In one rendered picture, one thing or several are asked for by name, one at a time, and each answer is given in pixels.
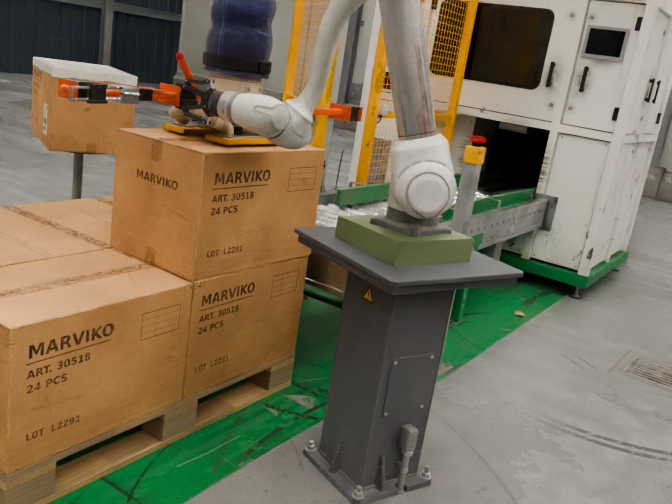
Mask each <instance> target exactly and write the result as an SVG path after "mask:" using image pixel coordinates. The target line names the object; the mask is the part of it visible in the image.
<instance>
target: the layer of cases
mask: <svg viewBox="0 0 672 504"><path fill-rule="evenodd" d="M112 206H113V196H106V197H95V198H84V199H74V200H63V201H54V202H42V203H31V204H20V205H9V206H0V471H2V472H3V473H4V474H6V475H7V474H10V473H12V472H14V471H17V470H19V469H21V468H24V467H26V466H28V465H31V464H33V463H35V462H38V461H40V460H42V459H45V458H47V457H49V456H52V455H54V454H56V453H59V452H61V451H63V450H66V449H68V448H70V447H73V446H75V445H77V444H80V443H82V442H84V441H87V440H89V439H91V438H94V437H96V436H98V435H101V434H103V433H105V432H108V431H110V430H112V429H115V428H117V427H119V426H122V425H124V424H126V423H129V422H131V421H133V420H136V419H138V418H140V417H143V416H145V415H147V414H150V413H152V412H154V411H157V410H159V409H161V408H164V407H166V406H168V405H171V404H173V403H175V402H178V401H180V400H181V399H185V398H187V397H189V396H192V395H194V394H196V393H199V392H201V391H203V390H206V389H208V388H210V387H213V386H215V385H217V384H220V383H222V382H224V381H227V380H229V379H231V378H234V377H236V376H238V375H241V374H243V373H246V372H248V371H250V370H253V369H255V368H257V367H260V366H262V365H264V364H267V363H269V362H271V361H274V360H276V359H278V358H281V357H283V356H285V355H288V354H290V353H292V352H294V351H295V346H296V339H297V332H298V325H299V319H300V312H301V305H302V298H303V291H304V284H305V277H306V271H307V264H308V257H309V255H307V256H303V257H299V258H294V259H290V260H285V261H281V262H277V263H272V264H268V265H264V266H259V267H255V268H250V269H246V270H242V271H237V272H233V273H229V274H224V275H220V276H215V277H211V278H207V279H202V280H198V281H194V282H191V281H189V280H186V279H184V278H182V277H179V276H177V275H175V274H172V273H170V272H168V271H165V270H163V269H161V268H158V267H156V266H154V265H151V264H149V263H147V262H144V261H142V260H140V259H137V258H135V257H133V256H130V255H128V254H126V253H123V252H121V251H119V250H116V249H114V248H112V247H110V236H111V221H112Z"/></svg>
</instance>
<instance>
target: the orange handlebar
mask: <svg viewBox="0 0 672 504"><path fill-rule="evenodd" d="M138 88H139V89H140V88H141V89H153V97H152V100H159V101H165V100H164V99H175V98H176V94H175V92H167V91H165V90H161V89H157V88H155V87H154V88H152V87H138ZM60 91H61V92H62V93H65V94H69V86H68V85H65V84H63V85H61V86H60ZM106 96H108V97H119V96H120V91H119V90H111V89H106ZM312 115H332V116H341V115H342V110H341V109H332V108H315V109H314V111H313V114H312Z"/></svg>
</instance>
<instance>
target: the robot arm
mask: <svg viewBox="0 0 672 504"><path fill-rule="evenodd" d="M365 1H367V0H331V1H330V3H329V5H328V7H327V9H326V11H325V13H324V16H323V18H322V21H321V24H320V28H319V31H318V36H317V40H316V45H315V50H314V55H313V60H312V65H311V70H310V75H309V79H308V82H307V85H306V87H305V88H304V90H303V91H302V93H301V94H300V95H299V96H298V97H296V98H294V99H287V100H286V101H284V102H283V103H282V102H281V101H279V100H278V99H276V98H274V97H270V96H267V95H263V94H257V93H247V94H244V93H239V92H234V91H226V92H221V91H217V90H216V89H215V88H214V86H213V84H214V83H215V81H214V80H213V79H206V80H196V79H185V83H184V84H183V83H176V86H179V87H181V88H184V89H186V90H188V91H190V92H192V93H194V94H196V95H198V96H199V97H201V102H200V105H184V106H181V105H180V103H179V107H177V106H175V108H179V109H180V110H182V111H183V112H182V115H183V116H185V117H188V118H192V119H195V120H198V121H200V122H201V123H202V124H210V123H211V121H210V118H211V117H218V118H220V119H221V120H223V121H226V122H229V123H233V124H236V125H240V126H241V127H243V128H245V129H247V130H248V131H251V132H254V133H256V134H259V135H261V136H264V137H265V138H267V139H268V140H269V141H270V142H272V143H274V144H276V145H278V146H280V147H283V148H286V149H292V150H296V149H301V148H303V147H305V146H306V145H307V144H308V143H309V141H310V139H311V134H312V131H311V124H312V122H313V119H312V114H313V111H314V109H315V107H316V106H317V104H318V102H319V100H320V99H321V96H322V94H323V92H324V89H325V87H326V84H327V80H328V77H329V73H330V69H331V66H332V62H333V59H334V55H335V51H336V48H337V44H338V41H339V37H340V34H341V32H342V29H343V27H344V25H345V23H346V22H347V20H348V19H349V17H350V16H351V15H352V14H353V13H354V12H355V11H356V10H357V9H358V8H359V7H360V6H361V5H362V4H363V3H364V2H365ZM378 1H379V8H380V15H381V22H382V29H383V36H384V43H385V50H386V57H387V64H388V70H389V77H390V84H391V91H392V98H393V105H394V112H395V119H396V126H397V133H398V139H397V140H395V142H394V143H393V145H392V147H391V149H390V160H391V171H392V173H391V179H390V187H389V201H388V207H387V211H386V215H383V216H375V217H371V218H370V223H374V224H378V225H381V226H384V227H386V228H389V229H392V230H395V231H398V232H401V233H403V234H406V235H407V236H410V237H420V236H427V235H437V234H452V228H450V227H447V226H444V225H442V224H441V223H442V221H443V217H442V216H440V215H441V214H443V213H444V212H446V211H447V210H448V209H449V208H450V206H451V205H452V203H453V202H454V200H455V197H456V193H457V184H456V180H455V177H454V169H453V164H452V159H451V154H450V148H449V144H448V141H447V140H446V139H445V138H444V137H443V136H442V135H441V134H440V133H437V129H436V122H435V114H434V106H433V99H432V91H431V83H430V76H429V68H428V60H427V52H426V45H425V37H424V29H423V22H422V14H421V6H420V0H378ZM191 83H193V84H200V85H205V86H206V87H209V89H208V90H207V91H205V92H204V91H202V90H200V89H198V88H196V87H194V86H192V85H191ZM195 109H202V110H203V111H204V113H205V114H206V116H200V115H197V114H194V113H191V112H189V110H195Z"/></svg>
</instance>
